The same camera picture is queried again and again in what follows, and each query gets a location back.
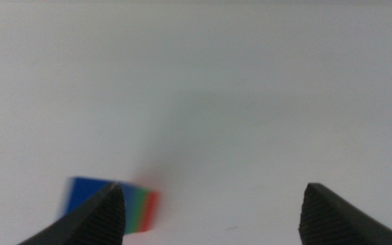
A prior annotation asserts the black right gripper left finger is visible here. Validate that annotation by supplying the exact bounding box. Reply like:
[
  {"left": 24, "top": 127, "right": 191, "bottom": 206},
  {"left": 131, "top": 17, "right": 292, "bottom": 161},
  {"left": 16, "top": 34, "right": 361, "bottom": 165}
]
[{"left": 16, "top": 182, "right": 127, "bottom": 245}]

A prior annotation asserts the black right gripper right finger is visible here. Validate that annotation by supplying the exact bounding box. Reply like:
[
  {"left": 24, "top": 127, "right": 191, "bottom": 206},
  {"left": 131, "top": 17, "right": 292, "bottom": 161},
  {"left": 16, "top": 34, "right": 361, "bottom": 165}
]
[{"left": 297, "top": 182, "right": 392, "bottom": 245}]

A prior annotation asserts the blue cube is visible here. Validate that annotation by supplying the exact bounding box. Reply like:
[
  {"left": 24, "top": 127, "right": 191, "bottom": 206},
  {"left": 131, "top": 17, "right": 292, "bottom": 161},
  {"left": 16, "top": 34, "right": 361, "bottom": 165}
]
[{"left": 59, "top": 176, "right": 140, "bottom": 218}]

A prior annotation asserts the green cube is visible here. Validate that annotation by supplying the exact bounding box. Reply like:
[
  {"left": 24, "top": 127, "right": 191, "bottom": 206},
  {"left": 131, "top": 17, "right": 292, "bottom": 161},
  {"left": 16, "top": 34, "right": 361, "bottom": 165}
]
[{"left": 123, "top": 186, "right": 150, "bottom": 235}]

